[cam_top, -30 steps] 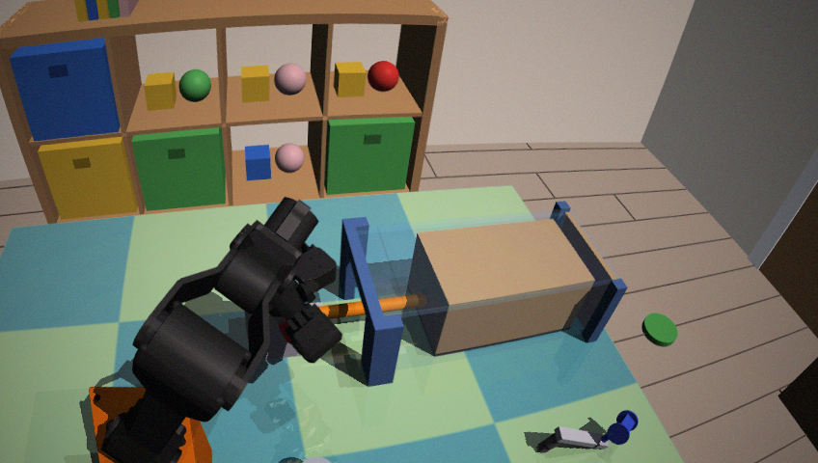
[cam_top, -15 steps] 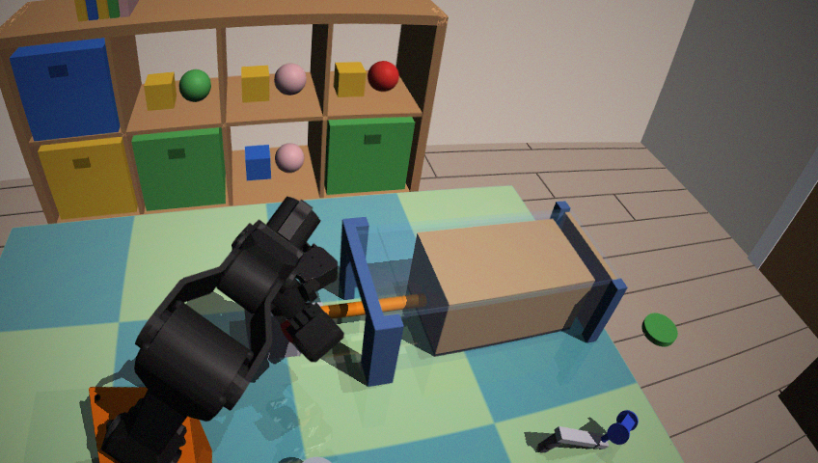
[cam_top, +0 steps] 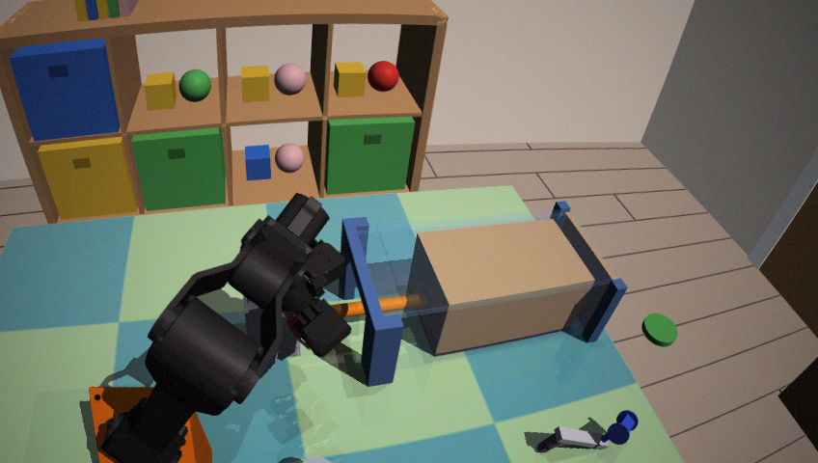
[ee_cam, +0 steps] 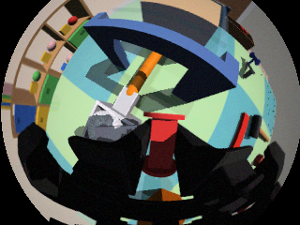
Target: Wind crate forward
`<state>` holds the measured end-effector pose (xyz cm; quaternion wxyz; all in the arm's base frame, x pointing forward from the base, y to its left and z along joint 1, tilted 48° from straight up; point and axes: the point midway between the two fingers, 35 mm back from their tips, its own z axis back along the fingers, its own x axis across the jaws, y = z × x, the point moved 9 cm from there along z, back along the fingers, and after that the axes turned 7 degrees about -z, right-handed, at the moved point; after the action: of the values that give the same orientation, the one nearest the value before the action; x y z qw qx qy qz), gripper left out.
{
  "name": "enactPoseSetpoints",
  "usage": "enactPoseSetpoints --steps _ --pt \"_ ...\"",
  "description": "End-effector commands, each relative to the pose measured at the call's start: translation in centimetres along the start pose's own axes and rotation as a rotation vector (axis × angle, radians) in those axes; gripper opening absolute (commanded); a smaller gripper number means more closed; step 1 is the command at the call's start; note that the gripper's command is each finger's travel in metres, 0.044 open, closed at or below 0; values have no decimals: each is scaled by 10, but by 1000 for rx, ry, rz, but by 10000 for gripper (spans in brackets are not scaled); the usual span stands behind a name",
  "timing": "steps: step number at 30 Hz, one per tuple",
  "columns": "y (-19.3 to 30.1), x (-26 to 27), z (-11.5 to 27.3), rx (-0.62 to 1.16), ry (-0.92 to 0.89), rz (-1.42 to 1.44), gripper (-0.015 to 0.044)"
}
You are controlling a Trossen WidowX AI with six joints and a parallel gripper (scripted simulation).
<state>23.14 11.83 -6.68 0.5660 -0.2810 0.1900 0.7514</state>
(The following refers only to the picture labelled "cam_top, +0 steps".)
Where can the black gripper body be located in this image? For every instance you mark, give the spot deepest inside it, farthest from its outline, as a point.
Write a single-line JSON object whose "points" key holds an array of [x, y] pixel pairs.
{"points": [[325, 327]]}

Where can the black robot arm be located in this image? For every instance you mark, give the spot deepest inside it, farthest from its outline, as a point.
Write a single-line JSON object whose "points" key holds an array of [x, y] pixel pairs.
{"points": [[199, 361]]}

